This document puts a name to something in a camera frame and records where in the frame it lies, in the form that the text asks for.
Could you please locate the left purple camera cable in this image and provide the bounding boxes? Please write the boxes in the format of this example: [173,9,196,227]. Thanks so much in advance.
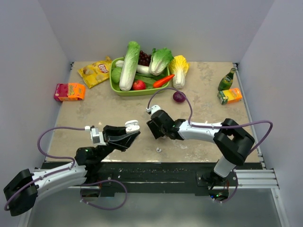
[4,126,92,211]

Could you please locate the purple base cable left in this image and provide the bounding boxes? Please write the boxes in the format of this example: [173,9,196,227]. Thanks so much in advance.
[75,178,128,210]

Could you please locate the green lettuce head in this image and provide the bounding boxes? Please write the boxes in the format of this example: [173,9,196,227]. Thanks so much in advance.
[149,48,174,76]

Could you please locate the red apple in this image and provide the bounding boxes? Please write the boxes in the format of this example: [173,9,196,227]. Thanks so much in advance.
[132,80,146,90]

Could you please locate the purple onion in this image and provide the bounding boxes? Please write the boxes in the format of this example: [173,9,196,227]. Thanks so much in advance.
[173,91,186,104]

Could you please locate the aluminium frame rail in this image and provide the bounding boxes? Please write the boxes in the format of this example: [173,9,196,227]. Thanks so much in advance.
[235,169,279,189]

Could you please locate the white gold-rimmed charging case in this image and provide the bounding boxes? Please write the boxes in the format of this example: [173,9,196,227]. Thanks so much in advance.
[125,120,140,133]

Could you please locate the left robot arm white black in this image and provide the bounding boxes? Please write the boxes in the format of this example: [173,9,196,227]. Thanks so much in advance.
[3,121,140,217]

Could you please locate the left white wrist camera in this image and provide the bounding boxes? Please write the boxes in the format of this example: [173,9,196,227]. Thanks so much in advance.
[84,126,106,146]

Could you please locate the green leafy vegetable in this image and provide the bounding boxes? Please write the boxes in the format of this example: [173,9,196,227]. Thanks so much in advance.
[134,73,165,89]

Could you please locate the green glass bottle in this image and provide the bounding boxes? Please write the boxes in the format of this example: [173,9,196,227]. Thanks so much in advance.
[218,68,236,91]

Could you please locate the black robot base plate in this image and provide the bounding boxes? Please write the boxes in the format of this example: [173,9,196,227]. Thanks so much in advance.
[81,162,237,200]

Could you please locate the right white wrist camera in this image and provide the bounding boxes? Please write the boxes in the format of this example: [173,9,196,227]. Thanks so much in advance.
[146,105,161,114]

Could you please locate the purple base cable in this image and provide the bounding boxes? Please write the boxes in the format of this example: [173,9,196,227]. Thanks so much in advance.
[212,170,239,204]
[75,178,128,210]

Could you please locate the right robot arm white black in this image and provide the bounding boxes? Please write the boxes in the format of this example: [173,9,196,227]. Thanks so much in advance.
[146,106,255,186]

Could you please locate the orange carrot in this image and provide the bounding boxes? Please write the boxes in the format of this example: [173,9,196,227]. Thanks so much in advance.
[153,74,175,88]

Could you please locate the dark purple grapes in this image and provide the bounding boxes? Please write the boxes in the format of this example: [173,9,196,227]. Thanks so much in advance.
[138,50,152,66]

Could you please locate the orange green juice carton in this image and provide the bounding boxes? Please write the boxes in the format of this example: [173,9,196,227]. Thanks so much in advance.
[217,88,242,105]

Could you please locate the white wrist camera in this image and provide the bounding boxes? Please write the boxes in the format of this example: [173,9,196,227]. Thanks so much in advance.
[146,105,161,114]
[84,126,106,146]

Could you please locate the yellow cabbage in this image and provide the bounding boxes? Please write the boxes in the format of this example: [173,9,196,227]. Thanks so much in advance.
[169,55,190,89]

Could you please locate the white radish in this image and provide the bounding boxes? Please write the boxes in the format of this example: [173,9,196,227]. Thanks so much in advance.
[116,60,150,75]

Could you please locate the long napa cabbage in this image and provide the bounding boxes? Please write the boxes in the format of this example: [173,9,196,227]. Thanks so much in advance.
[119,41,141,91]

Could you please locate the green plastic tray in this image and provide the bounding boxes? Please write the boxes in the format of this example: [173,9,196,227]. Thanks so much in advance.
[109,57,170,96]

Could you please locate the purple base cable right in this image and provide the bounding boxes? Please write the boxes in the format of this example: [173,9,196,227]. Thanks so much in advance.
[212,170,239,204]

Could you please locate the green round vegetable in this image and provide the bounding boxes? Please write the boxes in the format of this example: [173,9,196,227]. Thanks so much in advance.
[111,67,122,84]

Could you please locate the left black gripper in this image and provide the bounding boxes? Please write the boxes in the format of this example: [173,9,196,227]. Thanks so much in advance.
[96,125,141,162]

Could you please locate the pink orange snack box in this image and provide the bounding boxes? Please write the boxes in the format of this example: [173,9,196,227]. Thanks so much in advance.
[53,83,86,102]

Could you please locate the yellow Lays chips bag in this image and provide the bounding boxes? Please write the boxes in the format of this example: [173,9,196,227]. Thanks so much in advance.
[78,56,112,88]

